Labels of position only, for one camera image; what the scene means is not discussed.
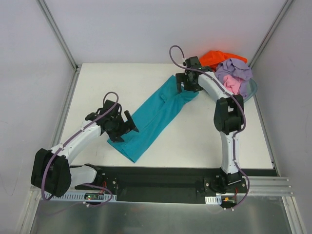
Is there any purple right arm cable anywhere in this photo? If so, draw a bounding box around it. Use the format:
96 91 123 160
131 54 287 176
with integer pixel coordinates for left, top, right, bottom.
169 45 251 208

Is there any left aluminium frame post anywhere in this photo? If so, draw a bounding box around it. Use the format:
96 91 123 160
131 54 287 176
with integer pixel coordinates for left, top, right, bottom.
36 0 79 71

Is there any grey-blue plastic basket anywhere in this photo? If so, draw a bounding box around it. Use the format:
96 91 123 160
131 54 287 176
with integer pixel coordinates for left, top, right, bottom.
242 78 258 102

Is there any right white cable duct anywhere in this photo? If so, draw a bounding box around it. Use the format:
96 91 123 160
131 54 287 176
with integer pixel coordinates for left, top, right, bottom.
205 195 222 205

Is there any white cable duct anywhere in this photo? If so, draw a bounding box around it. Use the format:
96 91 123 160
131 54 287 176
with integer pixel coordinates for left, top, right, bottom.
50 192 117 203
205 195 222 205

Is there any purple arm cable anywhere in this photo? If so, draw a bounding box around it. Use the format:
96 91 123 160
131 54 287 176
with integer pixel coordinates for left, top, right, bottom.
169 45 251 208
40 92 119 208

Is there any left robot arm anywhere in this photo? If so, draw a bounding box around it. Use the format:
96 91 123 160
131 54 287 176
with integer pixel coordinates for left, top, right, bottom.
30 100 138 197

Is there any lilac t shirt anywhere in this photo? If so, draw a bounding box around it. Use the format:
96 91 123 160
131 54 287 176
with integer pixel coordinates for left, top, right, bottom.
214 58 253 95

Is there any orange t shirt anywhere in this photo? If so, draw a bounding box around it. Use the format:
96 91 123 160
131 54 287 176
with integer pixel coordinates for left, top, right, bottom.
199 50 248 71

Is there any aluminium frame post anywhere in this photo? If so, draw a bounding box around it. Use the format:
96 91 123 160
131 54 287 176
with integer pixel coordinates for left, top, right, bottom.
36 0 79 71
249 0 295 68

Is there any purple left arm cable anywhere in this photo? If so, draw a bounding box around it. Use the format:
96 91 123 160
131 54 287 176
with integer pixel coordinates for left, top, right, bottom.
40 92 119 208

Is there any left white cable duct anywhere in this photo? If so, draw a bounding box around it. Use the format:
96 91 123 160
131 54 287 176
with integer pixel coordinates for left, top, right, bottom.
50 192 117 203

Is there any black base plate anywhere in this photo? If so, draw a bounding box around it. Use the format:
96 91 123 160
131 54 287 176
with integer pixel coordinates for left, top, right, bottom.
70 163 278 203

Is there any right aluminium frame post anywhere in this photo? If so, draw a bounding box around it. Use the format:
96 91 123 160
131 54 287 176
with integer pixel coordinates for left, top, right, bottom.
249 0 295 68

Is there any pink t shirt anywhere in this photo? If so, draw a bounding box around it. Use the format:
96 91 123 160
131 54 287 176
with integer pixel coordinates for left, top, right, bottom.
223 75 243 95

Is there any teal t shirt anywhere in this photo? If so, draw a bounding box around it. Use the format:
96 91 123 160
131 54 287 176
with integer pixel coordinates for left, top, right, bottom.
107 75 198 163

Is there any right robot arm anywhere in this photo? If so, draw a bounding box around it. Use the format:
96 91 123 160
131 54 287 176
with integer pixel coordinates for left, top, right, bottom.
176 57 246 194

